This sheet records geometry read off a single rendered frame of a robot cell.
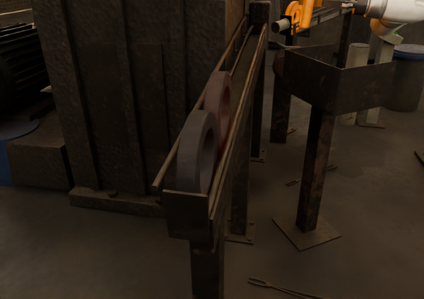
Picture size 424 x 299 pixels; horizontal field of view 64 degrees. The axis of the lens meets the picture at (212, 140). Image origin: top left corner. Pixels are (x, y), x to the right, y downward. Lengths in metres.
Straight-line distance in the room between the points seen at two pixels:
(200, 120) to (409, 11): 1.01
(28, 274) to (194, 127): 1.04
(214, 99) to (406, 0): 0.90
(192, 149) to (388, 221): 1.23
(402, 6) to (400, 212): 0.86
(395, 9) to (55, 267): 1.51
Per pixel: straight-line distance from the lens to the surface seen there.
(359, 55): 2.28
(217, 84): 0.70
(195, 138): 0.53
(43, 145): 1.71
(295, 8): 2.02
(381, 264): 1.44
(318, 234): 1.46
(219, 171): 0.65
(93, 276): 1.35
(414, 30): 3.86
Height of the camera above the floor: 0.97
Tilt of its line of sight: 28 degrees down
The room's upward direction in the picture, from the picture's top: 1 degrees counter-clockwise
